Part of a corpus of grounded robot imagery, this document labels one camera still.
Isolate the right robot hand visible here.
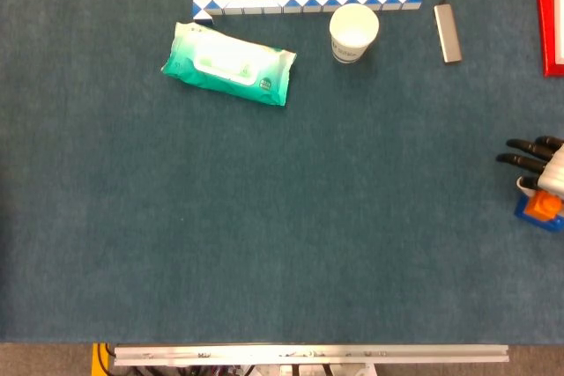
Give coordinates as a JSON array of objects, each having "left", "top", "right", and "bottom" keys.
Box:
[{"left": 495, "top": 135, "right": 564, "bottom": 201}]

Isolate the orange toy brick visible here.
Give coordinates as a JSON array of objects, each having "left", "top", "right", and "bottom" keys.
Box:
[{"left": 527, "top": 190, "right": 564, "bottom": 221}]

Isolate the blue toy brick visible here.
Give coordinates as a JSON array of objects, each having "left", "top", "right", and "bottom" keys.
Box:
[{"left": 514, "top": 194, "right": 564, "bottom": 232}]

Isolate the red white box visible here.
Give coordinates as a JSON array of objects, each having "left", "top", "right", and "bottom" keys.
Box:
[{"left": 531, "top": 0, "right": 564, "bottom": 77}]

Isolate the grey USB hub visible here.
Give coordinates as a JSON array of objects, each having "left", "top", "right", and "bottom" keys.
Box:
[{"left": 434, "top": 4, "right": 464, "bottom": 64}]

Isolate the white paper cup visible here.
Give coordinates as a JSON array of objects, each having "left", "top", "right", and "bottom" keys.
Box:
[{"left": 329, "top": 3, "right": 381, "bottom": 64}]

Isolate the blue white snake puzzle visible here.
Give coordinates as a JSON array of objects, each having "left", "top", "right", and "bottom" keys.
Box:
[{"left": 191, "top": 0, "right": 423, "bottom": 26}]

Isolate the green wet wipes pack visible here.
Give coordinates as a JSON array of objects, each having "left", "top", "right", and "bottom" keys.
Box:
[{"left": 160, "top": 21, "right": 298, "bottom": 107}]

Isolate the aluminium frame rail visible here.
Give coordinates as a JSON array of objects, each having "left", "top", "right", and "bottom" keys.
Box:
[{"left": 113, "top": 343, "right": 510, "bottom": 367}]

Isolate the yellow base bracket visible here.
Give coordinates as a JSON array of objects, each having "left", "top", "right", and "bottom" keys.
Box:
[{"left": 91, "top": 343, "right": 116, "bottom": 376}]

